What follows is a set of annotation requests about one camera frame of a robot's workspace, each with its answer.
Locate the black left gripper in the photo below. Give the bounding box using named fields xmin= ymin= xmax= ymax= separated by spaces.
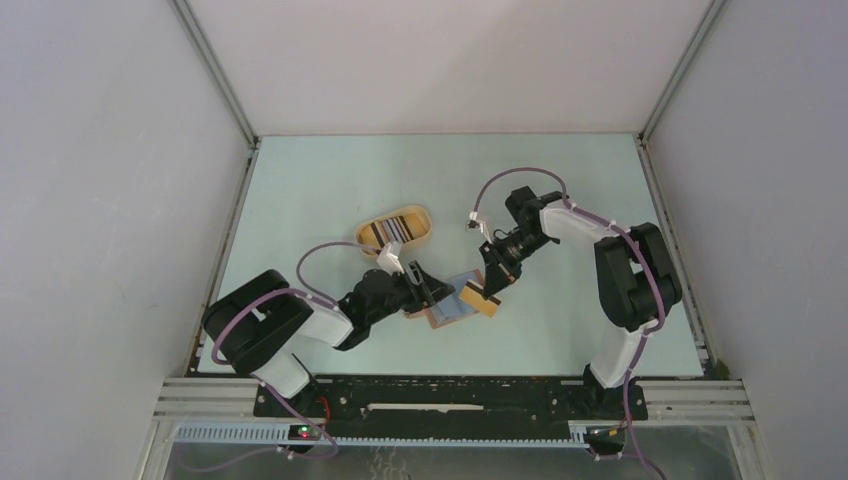
xmin=367 ymin=260 xmax=454 ymax=325

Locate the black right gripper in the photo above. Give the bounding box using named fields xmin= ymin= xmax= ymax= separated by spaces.
xmin=479 ymin=229 xmax=552 ymax=299

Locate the pink leather card holder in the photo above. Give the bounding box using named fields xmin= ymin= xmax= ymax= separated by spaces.
xmin=403 ymin=269 xmax=483 ymax=329

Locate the yellow credit card black stripe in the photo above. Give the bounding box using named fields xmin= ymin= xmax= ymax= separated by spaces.
xmin=459 ymin=280 xmax=501 ymax=318

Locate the beige oval card tray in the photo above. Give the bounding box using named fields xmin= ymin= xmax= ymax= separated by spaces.
xmin=354 ymin=205 xmax=433 ymax=258

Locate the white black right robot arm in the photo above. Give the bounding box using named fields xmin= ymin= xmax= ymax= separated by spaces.
xmin=479 ymin=187 xmax=682 ymax=418

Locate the stack of grey cards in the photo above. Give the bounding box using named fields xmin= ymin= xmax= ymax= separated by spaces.
xmin=362 ymin=215 xmax=415 ymax=247

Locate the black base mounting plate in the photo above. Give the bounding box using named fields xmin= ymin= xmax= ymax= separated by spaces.
xmin=292 ymin=375 xmax=648 ymax=441

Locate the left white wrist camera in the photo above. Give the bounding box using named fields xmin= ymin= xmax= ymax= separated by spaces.
xmin=376 ymin=241 xmax=404 ymax=275

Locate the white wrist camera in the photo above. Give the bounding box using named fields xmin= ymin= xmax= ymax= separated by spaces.
xmin=376 ymin=241 xmax=404 ymax=275
xmin=466 ymin=211 xmax=493 ymax=243

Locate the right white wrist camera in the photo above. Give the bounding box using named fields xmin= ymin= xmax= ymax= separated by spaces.
xmin=466 ymin=211 xmax=493 ymax=243

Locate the white perforated cable duct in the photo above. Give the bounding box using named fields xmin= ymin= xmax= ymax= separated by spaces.
xmin=173 ymin=423 xmax=591 ymax=448

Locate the aluminium frame rail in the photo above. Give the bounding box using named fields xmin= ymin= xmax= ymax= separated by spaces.
xmin=153 ymin=375 xmax=755 ymax=426

